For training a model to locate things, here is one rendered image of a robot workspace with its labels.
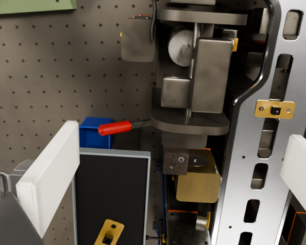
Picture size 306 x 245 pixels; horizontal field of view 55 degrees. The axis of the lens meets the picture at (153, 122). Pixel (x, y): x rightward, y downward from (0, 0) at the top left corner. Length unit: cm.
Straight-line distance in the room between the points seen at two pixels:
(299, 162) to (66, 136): 13
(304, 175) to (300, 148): 1
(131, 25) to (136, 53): 5
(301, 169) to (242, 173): 57
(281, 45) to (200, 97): 27
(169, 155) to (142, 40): 22
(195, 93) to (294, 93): 31
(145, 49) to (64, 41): 46
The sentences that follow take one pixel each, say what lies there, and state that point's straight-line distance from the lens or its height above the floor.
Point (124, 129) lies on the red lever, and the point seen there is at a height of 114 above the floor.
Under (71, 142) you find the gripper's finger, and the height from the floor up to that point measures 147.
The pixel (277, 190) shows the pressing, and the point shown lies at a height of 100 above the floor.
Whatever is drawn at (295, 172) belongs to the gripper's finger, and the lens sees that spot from 19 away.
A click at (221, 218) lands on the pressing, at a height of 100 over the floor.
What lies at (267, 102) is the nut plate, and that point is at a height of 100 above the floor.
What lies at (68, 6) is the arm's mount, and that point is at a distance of 90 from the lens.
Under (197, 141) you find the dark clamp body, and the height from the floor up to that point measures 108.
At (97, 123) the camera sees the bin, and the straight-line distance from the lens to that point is 95.
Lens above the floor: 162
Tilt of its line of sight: 69 degrees down
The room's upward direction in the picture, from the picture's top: 178 degrees counter-clockwise
